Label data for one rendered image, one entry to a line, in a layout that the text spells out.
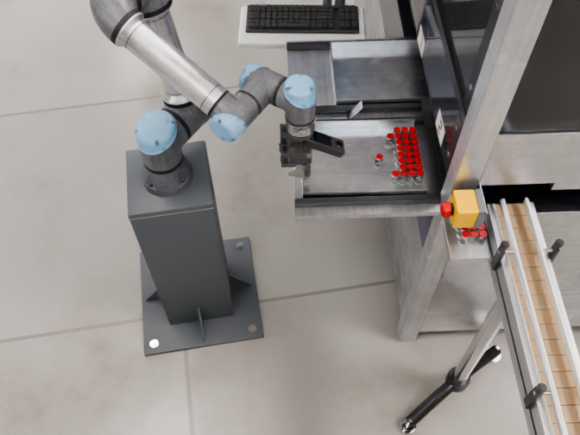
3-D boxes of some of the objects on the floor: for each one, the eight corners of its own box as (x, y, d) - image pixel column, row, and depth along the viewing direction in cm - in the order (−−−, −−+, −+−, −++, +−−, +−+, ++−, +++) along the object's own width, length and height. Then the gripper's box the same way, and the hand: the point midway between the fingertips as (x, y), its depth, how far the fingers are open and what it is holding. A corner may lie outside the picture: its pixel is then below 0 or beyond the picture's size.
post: (412, 326, 252) (685, -393, 77) (415, 341, 249) (705, -376, 73) (396, 327, 252) (631, -392, 77) (398, 342, 249) (648, -376, 73)
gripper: (279, 115, 164) (280, 166, 182) (280, 141, 159) (282, 192, 177) (312, 113, 164) (312, 165, 182) (315, 141, 159) (313, 191, 177)
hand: (307, 175), depth 178 cm, fingers closed, pressing on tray
